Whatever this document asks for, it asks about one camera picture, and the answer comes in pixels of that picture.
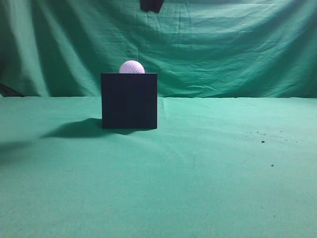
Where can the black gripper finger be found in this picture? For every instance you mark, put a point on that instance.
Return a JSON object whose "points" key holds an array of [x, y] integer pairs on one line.
{"points": [[151, 5]]}

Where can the white dimpled golf ball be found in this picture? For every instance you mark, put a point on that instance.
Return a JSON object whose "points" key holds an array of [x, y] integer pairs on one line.
{"points": [[132, 66]]}

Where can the green table cloth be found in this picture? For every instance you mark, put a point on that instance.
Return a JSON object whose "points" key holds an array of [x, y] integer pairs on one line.
{"points": [[214, 168]]}

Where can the green cloth backdrop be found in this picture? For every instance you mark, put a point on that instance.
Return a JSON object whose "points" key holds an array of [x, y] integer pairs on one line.
{"points": [[198, 48]]}

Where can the black cube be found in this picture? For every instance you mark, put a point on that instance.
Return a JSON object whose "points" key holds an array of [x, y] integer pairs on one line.
{"points": [[129, 100]]}

